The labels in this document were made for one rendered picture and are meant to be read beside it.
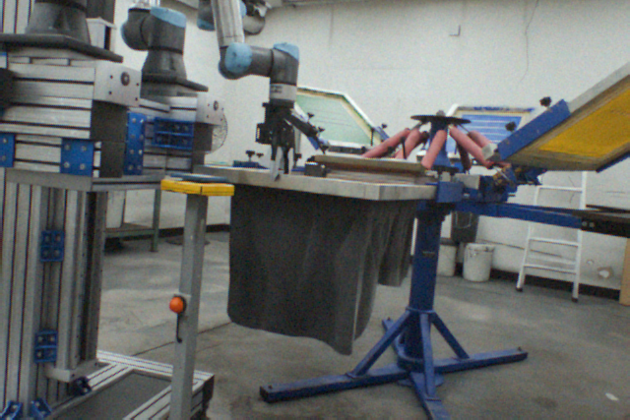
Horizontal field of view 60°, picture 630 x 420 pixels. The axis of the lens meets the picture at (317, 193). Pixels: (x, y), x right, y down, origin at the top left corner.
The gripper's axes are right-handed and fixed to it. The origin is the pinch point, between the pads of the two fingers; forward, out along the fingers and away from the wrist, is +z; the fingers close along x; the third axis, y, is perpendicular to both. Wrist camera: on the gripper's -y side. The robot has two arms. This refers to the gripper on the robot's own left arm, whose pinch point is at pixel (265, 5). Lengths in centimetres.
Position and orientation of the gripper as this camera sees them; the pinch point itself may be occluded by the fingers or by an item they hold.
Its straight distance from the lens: 246.3
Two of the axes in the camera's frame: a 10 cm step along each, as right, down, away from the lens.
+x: 7.5, 2.4, -6.1
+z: 6.3, 0.2, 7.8
